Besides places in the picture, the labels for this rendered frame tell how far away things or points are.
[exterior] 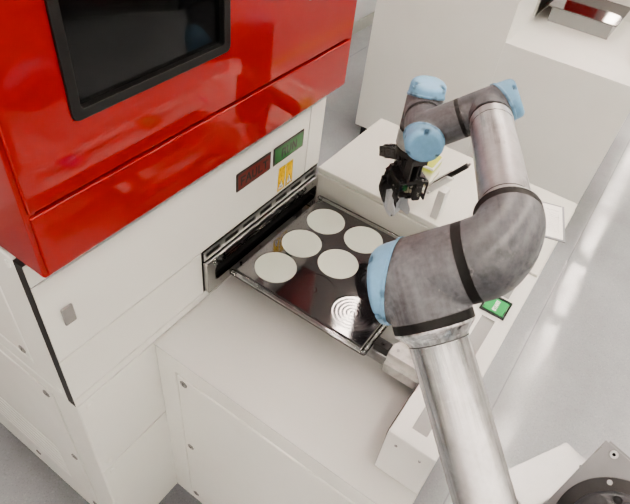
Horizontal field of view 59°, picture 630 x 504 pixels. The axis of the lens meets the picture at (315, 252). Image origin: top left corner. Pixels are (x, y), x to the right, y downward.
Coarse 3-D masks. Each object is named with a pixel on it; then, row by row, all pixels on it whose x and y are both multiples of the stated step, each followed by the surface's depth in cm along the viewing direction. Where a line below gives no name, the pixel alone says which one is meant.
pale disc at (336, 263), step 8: (320, 256) 135; (328, 256) 135; (336, 256) 135; (344, 256) 135; (352, 256) 136; (320, 264) 133; (328, 264) 133; (336, 264) 133; (344, 264) 133; (352, 264) 134; (328, 272) 131; (336, 272) 131; (344, 272) 132; (352, 272) 132
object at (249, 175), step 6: (258, 162) 122; (264, 162) 124; (252, 168) 121; (258, 168) 123; (264, 168) 126; (246, 174) 120; (252, 174) 123; (258, 174) 125; (240, 180) 119; (246, 180) 122; (252, 180) 124; (240, 186) 121
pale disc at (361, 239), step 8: (352, 232) 142; (360, 232) 142; (368, 232) 142; (376, 232) 143; (344, 240) 140; (352, 240) 140; (360, 240) 140; (368, 240) 140; (376, 240) 141; (352, 248) 138; (360, 248) 138; (368, 248) 138
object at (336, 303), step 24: (336, 240) 139; (384, 240) 141; (312, 264) 132; (360, 264) 134; (288, 288) 126; (312, 288) 127; (336, 288) 128; (360, 288) 129; (312, 312) 122; (336, 312) 123; (360, 312) 123; (360, 336) 119
